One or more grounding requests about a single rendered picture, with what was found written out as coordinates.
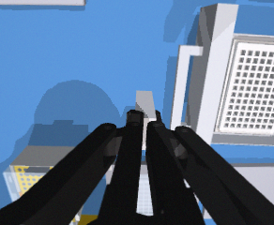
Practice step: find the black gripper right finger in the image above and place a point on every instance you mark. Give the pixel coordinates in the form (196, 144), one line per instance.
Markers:
(227, 196)

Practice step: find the blue bench mat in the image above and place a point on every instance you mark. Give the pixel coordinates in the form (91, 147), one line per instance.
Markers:
(65, 70)

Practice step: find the yellow open-top bin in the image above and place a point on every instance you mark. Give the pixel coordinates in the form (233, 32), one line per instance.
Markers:
(85, 219)

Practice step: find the white multi-well plate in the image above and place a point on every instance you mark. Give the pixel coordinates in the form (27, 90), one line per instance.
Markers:
(144, 204)
(241, 86)

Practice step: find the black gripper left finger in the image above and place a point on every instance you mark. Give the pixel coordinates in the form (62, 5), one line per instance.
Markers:
(57, 197)

